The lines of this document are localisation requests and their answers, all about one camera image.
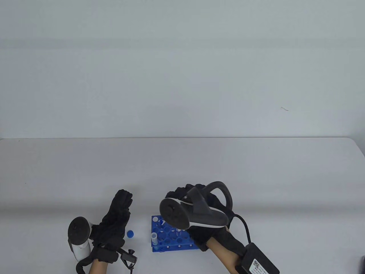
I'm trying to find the person's left hand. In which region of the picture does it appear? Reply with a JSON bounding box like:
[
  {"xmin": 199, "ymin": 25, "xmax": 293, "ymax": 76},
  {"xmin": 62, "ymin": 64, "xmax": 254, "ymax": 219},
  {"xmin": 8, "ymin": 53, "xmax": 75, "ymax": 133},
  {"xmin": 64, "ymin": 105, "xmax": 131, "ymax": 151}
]
[{"xmin": 91, "ymin": 189, "xmax": 133, "ymax": 263}]

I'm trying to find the person's right hand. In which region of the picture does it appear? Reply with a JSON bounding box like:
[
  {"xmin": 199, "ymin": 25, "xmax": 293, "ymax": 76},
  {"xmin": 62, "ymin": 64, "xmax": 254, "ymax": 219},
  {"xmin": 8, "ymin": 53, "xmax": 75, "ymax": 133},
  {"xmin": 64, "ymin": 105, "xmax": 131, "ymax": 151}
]
[{"xmin": 165, "ymin": 184, "xmax": 234, "ymax": 252}]

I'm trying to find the blue test tube rack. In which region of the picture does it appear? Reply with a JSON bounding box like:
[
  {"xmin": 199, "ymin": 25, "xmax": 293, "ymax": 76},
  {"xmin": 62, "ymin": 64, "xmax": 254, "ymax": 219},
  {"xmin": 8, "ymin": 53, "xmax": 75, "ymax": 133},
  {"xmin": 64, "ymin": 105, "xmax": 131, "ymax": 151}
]
[{"xmin": 151, "ymin": 215, "xmax": 200, "ymax": 253}]

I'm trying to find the person's left forearm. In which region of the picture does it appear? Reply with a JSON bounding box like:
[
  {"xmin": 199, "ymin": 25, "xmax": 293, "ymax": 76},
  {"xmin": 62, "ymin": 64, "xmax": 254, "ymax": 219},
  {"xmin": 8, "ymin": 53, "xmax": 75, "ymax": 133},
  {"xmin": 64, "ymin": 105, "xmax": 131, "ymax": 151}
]
[{"xmin": 88, "ymin": 260, "xmax": 109, "ymax": 274}]

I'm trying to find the person's right forearm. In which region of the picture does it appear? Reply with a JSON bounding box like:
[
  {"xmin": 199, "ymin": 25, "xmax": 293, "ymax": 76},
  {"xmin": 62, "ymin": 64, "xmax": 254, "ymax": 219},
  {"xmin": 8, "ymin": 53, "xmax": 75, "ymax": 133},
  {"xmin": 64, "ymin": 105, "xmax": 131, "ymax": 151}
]
[{"xmin": 207, "ymin": 237, "xmax": 243, "ymax": 274}]

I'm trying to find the black labelled box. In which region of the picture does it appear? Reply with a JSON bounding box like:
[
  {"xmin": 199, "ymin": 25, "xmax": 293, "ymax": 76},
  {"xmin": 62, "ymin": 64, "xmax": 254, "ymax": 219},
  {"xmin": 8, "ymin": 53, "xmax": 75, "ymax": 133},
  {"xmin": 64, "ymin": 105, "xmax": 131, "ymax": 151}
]
[{"xmin": 234, "ymin": 243, "xmax": 280, "ymax": 274}]

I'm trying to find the black cable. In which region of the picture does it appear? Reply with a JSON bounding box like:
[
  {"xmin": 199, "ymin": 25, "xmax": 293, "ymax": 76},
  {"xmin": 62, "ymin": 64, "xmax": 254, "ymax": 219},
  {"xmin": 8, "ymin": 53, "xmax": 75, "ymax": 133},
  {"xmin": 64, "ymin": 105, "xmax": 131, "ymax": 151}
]
[{"xmin": 232, "ymin": 213, "xmax": 252, "ymax": 245}]

